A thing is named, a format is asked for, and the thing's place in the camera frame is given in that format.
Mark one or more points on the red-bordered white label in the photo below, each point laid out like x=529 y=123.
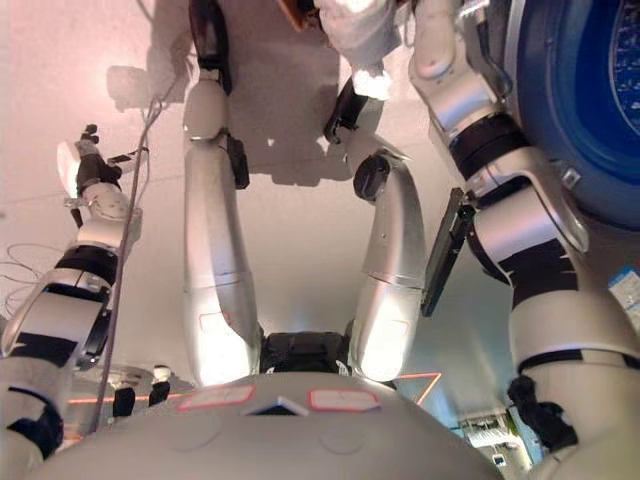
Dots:
x=215 y=397
x=342 y=399

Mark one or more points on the white energy label sticker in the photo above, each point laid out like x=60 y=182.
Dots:
x=625 y=295

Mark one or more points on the black metal frame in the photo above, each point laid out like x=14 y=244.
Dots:
x=445 y=260

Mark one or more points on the black robot foot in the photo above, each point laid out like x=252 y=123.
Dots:
x=210 y=35
x=345 y=115

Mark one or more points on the black left robot foot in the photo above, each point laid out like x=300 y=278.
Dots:
x=210 y=35

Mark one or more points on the grey front-load washing machine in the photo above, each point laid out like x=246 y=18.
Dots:
x=575 y=75

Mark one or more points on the silver right robot leg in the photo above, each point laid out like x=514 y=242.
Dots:
x=392 y=250

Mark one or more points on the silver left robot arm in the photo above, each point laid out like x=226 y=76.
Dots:
x=55 y=320

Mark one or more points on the black right robot foot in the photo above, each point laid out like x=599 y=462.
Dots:
x=345 y=115

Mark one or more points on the grey robot torso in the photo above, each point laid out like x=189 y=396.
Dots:
x=275 y=445

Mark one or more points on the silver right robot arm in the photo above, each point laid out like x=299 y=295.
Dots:
x=550 y=310

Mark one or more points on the wicker laundry basket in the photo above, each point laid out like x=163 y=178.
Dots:
x=300 y=12

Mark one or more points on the blue white chest badge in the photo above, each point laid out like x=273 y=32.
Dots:
x=275 y=407

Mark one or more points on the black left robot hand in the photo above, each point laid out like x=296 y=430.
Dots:
x=87 y=170

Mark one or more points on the silver robot leg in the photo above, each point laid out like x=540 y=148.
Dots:
x=392 y=250
x=215 y=240

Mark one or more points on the silver left robot leg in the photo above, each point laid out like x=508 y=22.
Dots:
x=215 y=240

